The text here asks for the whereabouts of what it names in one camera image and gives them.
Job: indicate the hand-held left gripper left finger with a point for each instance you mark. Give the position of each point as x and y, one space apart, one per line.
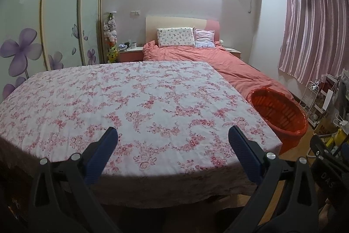
102 151

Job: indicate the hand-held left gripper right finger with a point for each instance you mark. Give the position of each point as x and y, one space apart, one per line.
244 152

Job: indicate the orange plastic basket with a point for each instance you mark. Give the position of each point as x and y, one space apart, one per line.
275 110

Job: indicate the yellow bottle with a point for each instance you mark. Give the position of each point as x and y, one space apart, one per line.
338 136

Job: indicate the cardboard box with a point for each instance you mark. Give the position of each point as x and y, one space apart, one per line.
324 126

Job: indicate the pink floral tablecloth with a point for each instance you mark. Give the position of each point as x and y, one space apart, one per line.
109 91

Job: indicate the white ladder shelf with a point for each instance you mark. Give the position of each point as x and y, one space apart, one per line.
327 99

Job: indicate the salmon duvet bed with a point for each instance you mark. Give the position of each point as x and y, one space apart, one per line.
231 66

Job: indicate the pink nightstand with mugs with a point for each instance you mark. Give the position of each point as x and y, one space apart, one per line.
132 56

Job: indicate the dark mug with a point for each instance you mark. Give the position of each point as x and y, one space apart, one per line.
127 45

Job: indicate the white mug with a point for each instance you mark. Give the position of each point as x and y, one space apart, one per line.
133 45

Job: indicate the small white bedside lamp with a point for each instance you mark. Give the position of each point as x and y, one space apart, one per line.
221 42

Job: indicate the hanging plush toy stack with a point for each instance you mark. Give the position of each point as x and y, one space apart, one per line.
110 32

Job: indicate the pink striped pillow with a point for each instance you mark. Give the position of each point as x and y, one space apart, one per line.
204 37

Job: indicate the white floral pillow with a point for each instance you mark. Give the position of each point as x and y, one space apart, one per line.
176 37

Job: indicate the wardrobe with purple flower doors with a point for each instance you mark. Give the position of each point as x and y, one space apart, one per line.
62 17

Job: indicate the pink striped curtain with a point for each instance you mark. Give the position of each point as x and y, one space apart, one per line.
308 22

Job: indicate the cream and pink headboard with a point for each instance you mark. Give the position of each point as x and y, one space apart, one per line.
177 21

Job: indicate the wall switch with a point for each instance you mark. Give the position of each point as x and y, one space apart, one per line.
135 13

